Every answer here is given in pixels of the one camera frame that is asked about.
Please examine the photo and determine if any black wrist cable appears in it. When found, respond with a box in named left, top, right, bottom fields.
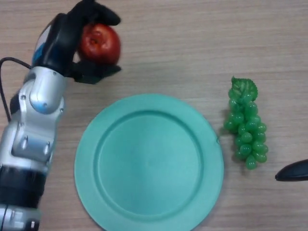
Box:
left=0, top=57, right=33, bottom=121

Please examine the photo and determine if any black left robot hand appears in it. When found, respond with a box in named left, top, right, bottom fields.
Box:
left=31, top=0, right=122, bottom=85

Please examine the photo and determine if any red apple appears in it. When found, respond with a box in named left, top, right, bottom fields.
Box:
left=77, top=23, right=121, bottom=64

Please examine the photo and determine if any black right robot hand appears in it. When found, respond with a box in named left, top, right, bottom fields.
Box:
left=275, top=158, right=308, bottom=181

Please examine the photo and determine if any green round plate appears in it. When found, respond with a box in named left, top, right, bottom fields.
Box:
left=74, top=93, right=224, bottom=231

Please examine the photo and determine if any green plastic grape bunch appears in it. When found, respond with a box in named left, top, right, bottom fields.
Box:
left=221, top=76, right=269, bottom=170

